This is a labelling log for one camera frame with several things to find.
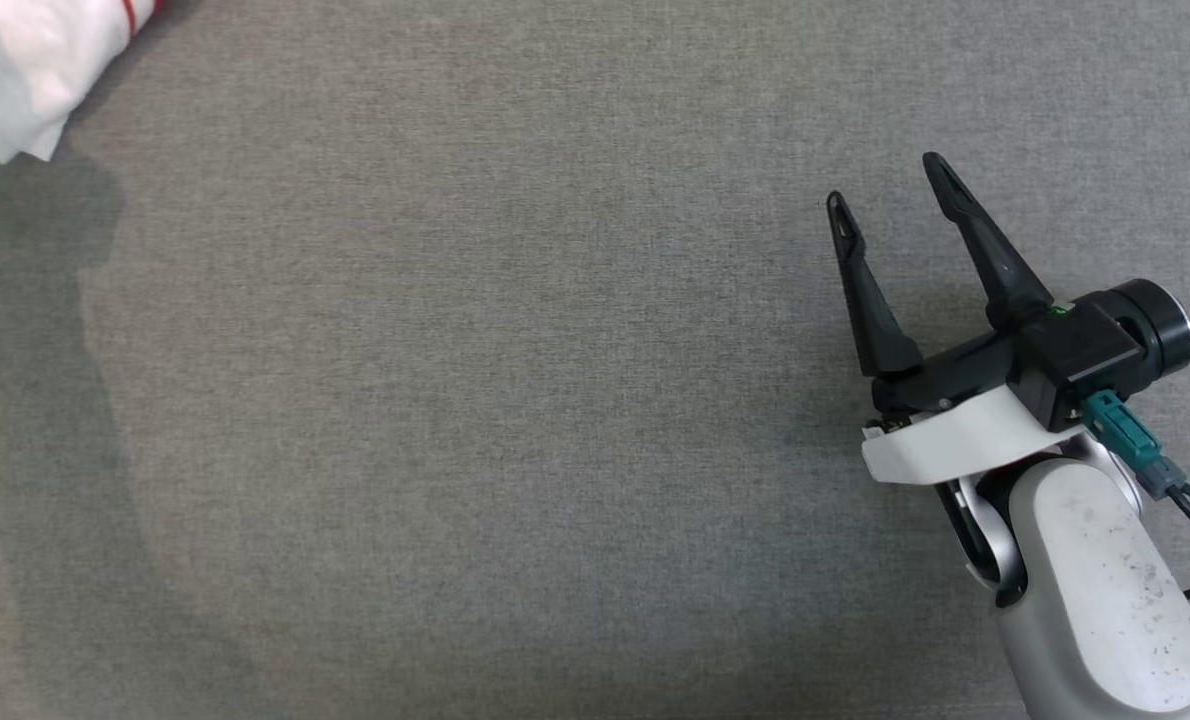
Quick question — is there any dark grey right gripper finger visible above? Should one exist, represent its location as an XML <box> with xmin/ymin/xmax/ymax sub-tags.
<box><xmin>825</xmin><ymin>190</ymin><xmax>924</xmax><ymax>379</ymax></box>
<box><xmin>921</xmin><ymin>152</ymin><xmax>1054</xmax><ymax>331</ymax></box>

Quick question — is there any red Bulls 23 jersey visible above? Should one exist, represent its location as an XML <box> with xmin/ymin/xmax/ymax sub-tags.
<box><xmin>0</xmin><ymin>0</ymin><xmax>167</xmax><ymax>164</ymax></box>

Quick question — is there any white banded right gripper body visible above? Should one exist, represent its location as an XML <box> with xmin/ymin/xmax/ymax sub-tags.
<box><xmin>862</xmin><ymin>335</ymin><xmax>1092</xmax><ymax>488</ymax></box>

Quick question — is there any teal right camera connector cable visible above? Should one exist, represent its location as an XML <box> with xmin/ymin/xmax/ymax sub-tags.
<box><xmin>1083</xmin><ymin>390</ymin><xmax>1190</xmax><ymax>563</ymax></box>

